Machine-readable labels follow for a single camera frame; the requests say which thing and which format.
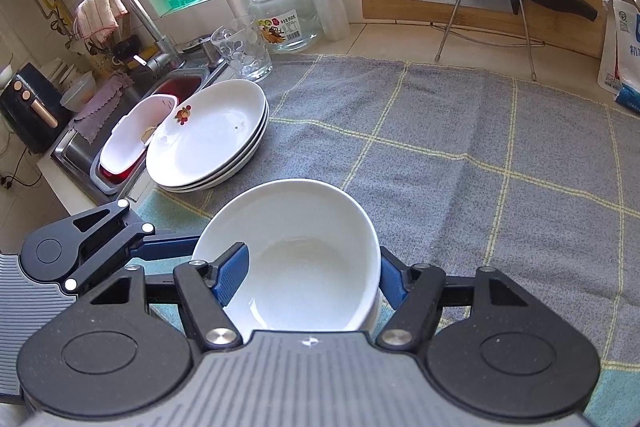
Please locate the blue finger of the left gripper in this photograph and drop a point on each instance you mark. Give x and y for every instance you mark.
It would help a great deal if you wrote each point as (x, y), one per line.
(164, 246)

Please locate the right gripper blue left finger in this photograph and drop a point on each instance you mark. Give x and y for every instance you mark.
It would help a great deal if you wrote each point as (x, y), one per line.
(229, 271)

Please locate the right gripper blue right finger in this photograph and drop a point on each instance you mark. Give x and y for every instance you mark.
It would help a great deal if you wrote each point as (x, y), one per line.
(395, 279)

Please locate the white plate with brown stain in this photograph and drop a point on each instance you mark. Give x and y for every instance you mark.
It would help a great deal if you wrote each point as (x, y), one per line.
(182, 154)

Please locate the white bowl small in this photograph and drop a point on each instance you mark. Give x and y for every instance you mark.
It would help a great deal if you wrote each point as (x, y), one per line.
(315, 260)

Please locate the white plate fruit print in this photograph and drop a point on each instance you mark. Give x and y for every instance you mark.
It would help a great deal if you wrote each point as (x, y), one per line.
(234, 93)

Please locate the white bowl front pale flowers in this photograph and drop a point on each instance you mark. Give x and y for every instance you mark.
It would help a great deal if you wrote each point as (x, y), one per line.
(373, 315)

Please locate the steel kitchen faucet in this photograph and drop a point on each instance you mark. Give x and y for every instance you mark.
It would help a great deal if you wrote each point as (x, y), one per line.
(167, 55)

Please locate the white colander basket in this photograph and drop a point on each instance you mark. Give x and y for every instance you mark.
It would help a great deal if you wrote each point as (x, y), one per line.
(124, 148)

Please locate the stainless steel sink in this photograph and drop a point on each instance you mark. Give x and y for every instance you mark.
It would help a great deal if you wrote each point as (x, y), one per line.
(79, 160)

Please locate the grey and teal checked towel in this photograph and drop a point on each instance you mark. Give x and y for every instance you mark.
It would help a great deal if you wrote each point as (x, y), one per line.
(460, 167)

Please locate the purple rag on sink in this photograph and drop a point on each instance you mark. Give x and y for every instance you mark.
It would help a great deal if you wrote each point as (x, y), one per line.
(90, 120)

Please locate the red wash basin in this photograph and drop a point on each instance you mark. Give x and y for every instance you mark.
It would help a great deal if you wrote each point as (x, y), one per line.
(182, 88)

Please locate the black air fryer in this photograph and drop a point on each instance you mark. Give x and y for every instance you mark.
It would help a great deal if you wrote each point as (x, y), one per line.
(32, 107)

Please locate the clear drinking glass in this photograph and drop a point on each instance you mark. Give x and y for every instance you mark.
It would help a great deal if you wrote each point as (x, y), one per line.
(241, 44)

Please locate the pink white dish cloth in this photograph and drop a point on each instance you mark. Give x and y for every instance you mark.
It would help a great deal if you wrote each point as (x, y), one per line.
(96, 20)

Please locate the glass jar green lid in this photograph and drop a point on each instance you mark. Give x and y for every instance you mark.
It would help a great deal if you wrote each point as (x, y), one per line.
(287, 26)

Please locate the salt bag white blue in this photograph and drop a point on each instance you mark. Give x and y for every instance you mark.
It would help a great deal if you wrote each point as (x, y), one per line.
(620, 60)

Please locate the wire cutting board stand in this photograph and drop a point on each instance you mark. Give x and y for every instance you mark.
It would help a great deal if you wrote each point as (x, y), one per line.
(526, 37)

